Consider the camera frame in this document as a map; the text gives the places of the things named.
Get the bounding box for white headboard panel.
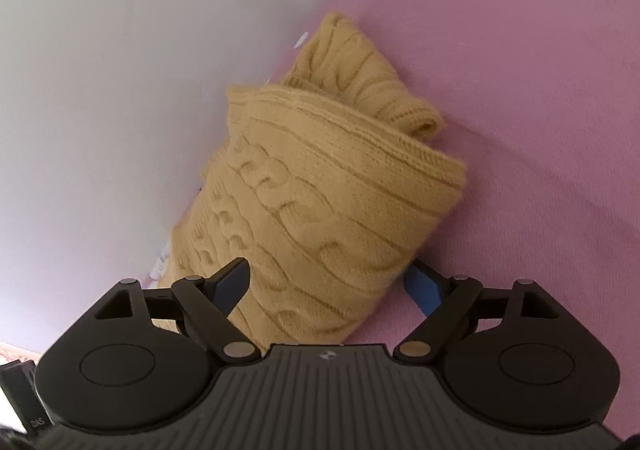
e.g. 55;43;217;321
1;0;321;352

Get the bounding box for yellow cable knit sweater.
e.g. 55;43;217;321
160;14;465;348

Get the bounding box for pink floral bed sheet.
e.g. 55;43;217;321
144;0;640;381

